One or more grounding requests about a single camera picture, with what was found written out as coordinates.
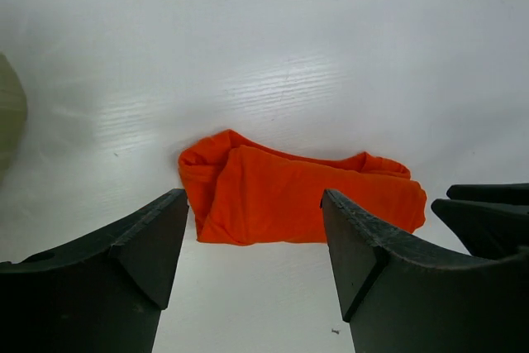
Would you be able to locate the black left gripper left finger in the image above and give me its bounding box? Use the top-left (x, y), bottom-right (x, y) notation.
top-left (1, 189), bottom-right (188, 352)

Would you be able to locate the orange t shirt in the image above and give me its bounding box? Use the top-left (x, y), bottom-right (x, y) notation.
top-left (178, 130), bottom-right (427, 246)

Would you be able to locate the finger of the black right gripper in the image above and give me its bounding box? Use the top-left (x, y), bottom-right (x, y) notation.
top-left (446, 183), bottom-right (529, 206)
top-left (431, 199), bottom-right (528, 260)

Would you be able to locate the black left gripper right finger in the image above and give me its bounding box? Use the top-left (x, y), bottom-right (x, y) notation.
top-left (321, 190), bottom-right (528, 352)

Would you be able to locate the olive green plastic basket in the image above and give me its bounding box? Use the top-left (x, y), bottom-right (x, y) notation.
top-left (0, 53), bottom-right (27, 180)

